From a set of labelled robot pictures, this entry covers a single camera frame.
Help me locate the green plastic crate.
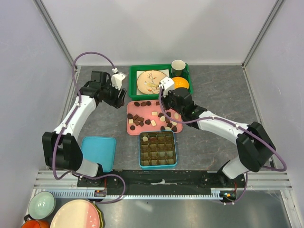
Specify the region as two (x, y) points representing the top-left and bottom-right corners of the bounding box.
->
(129, 63), (193, 100)

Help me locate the blue chocolate tin box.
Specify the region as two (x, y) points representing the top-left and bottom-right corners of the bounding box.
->
(138, 130), (178, 170)

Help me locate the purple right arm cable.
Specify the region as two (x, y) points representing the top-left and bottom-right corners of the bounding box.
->
(158, 86), (287, 206)

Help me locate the pink chocolate tray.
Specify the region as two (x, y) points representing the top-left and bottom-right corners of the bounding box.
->
(126, 100), (183, 136)

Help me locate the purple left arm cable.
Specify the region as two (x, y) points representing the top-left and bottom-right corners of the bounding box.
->
(51, 51), (126, 204)

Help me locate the blue tin lid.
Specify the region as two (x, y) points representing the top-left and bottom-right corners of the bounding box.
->
(81, 136), (116, 173)

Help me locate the decorated ceramic plate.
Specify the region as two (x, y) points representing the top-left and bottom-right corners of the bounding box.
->
(136, 70), (166, 95)

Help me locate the pink white plate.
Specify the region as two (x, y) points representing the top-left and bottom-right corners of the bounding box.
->
(50, 199), (103, 228)

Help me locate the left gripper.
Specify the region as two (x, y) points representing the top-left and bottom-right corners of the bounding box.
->
(101, 80), (127, 109)

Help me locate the yellow bowl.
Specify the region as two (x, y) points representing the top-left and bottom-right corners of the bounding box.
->
(172, 76), (190, 89)

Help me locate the pale green bowl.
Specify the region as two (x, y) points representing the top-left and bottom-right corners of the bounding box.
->
(28, 191), (56, 219)

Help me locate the green mug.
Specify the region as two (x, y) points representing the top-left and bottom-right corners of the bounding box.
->
(171, 60), (189, 78)

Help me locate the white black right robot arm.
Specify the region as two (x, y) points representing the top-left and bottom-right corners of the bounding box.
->
(160, 88), (276, 187)

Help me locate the aluminium frame rail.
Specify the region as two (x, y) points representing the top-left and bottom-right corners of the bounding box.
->
(33, 0), (74, 66)

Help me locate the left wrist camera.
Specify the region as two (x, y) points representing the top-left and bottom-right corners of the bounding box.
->
(111, 72), (126, 90)

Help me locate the orange red mug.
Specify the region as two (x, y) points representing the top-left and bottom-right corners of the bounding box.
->
(21, 215), (50, 228)

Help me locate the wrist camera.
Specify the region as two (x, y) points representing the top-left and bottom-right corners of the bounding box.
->
(111, 72), (126, 90)
(159, 77), (175, 93)

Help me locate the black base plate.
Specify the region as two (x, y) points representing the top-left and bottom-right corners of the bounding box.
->
(78, 169), (247, 190)

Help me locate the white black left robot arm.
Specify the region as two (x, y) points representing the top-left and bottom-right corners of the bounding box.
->
(42, 69), (126, 187)

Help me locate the brown plastic chocolate insert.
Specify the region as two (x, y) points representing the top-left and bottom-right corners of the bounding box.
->
(140, 132), (177, 166)

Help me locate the slotted cable duct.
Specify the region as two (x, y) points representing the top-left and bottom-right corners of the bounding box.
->
(45, 189), (223, 201)

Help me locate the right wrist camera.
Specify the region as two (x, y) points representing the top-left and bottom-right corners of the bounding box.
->
(159, 77), (175, 93)

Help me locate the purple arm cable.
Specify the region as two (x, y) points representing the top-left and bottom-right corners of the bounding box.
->
(51, 51), (126, 204)
(158, 86), (287, 206)

